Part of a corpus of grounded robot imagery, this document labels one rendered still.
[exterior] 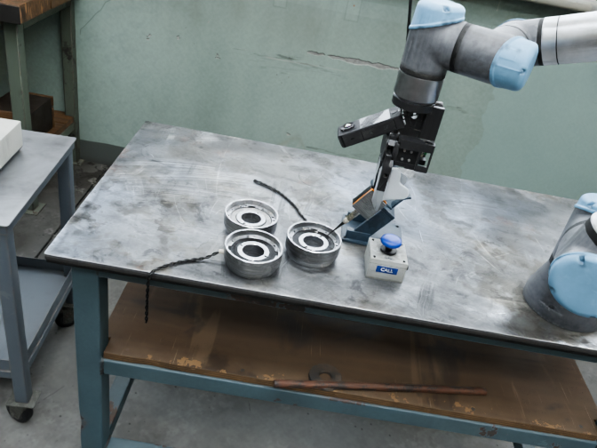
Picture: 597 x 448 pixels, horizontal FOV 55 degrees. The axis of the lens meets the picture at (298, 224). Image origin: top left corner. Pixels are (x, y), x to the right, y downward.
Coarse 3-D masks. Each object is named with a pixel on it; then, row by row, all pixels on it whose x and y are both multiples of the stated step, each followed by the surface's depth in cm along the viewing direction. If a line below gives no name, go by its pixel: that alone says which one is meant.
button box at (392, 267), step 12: (372, 240) 109; (372, 252) 106; (384, 252) 106; (396, 252) 107; (372, 264) 105; (384, 264) 105; (396, 264) 105; (372, 276) 107; (384, 276) 106; (396, 276) 106
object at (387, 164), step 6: (390, 150) 97; (390, 156) 96; (384, 162) 97; (390, 162) 97; (384, 168) 97; (390, 168) 97; (384, 174) 98; (378, 180) 99; (384, 180) 98; (378, 186) 99; (384, 186) 99
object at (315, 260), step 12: (288, 228) 109; (300, 228) 111; (324, 228) 112; (288, 240) 106; (300, 240) 108; (312, 240) 111; (324, 240) 109; (336, 240) 110; (288, 252) 108; (300, 252) 104; (312, 252) 104; (324, 252) 104; (336, 252) 106; (300, 264) 106; (312, 264) 106; (324, 264) 107
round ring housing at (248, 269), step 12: (228, 240) 103; (264, 240) 106; (276, 240) 105; (228, 252) 99; (240, 252) 102; (252, 252) 105; (264, 252) 103; (228, 264) 100; (240, 264) 98; (252, 264) 98; (264, 264) 98; (276, 264) 101; (252, 276) 100; (264, 276) 101
